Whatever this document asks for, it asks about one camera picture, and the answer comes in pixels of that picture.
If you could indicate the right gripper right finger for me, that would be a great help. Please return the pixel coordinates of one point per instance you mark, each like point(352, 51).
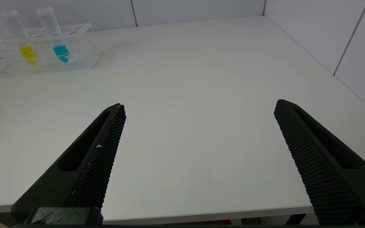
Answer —
point(325, 164)

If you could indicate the test tube with yellow pigment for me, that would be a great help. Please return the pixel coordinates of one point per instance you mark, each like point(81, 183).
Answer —
point(28, 52)

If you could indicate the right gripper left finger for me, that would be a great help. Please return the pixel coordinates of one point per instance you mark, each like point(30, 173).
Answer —
point(84, 164)

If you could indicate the clear acrylic test tube rack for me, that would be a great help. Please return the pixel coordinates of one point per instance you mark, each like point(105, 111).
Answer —
point(81, 53)

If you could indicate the test tube with blue pigment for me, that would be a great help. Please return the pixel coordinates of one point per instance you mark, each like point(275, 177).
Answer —
point(61, 52)

